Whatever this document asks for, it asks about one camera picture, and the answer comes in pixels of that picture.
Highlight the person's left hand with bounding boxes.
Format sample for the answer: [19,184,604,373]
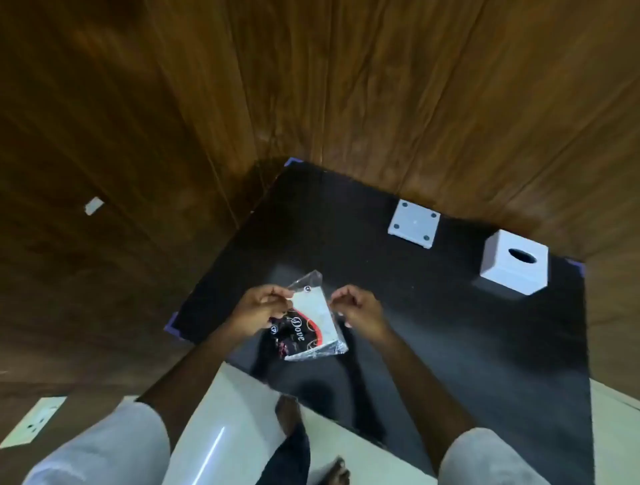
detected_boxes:
[231,284,296,337]

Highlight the person's right hand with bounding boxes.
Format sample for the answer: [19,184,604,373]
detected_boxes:
[330,285,396,343]

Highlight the clear printed plastic packet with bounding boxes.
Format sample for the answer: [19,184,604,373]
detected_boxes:
[270,270,350,361]

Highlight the person's right forearm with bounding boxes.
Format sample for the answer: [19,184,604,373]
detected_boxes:
[359,330,479,446]

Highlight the person's left forearm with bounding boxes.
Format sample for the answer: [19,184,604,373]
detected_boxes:
[135,320,266,453]

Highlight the white square plate with holes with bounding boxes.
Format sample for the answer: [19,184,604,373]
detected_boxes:
[387,199,442,249]

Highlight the black table mat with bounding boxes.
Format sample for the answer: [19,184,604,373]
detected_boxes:
[165,159,593,485]

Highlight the person's left foot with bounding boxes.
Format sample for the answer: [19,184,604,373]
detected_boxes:
[274,395,303,438]

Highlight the person's foot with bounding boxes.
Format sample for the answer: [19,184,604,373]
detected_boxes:
[274,395,303,438]
[316,456,352,485]

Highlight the person's dark trousers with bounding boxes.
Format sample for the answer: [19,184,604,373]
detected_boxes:
[261,422,312,485]

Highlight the person's right foot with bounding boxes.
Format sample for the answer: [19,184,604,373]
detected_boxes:
[316,456,352,485]

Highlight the white cube tissue box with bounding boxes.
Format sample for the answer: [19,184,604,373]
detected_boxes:
[479,230,549,296]

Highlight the person's white right sleeve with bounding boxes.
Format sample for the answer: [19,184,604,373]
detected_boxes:
[437,427,552,485]

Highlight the person's white sleeve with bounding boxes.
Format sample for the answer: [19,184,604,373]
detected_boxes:
[22,400,172,485]
[437,427,552,485]

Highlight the person's white left sleeve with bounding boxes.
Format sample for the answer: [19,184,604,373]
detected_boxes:
[22,400,172,485]

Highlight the white wall socket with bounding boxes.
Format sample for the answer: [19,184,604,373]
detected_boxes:
[0,396,67,449]

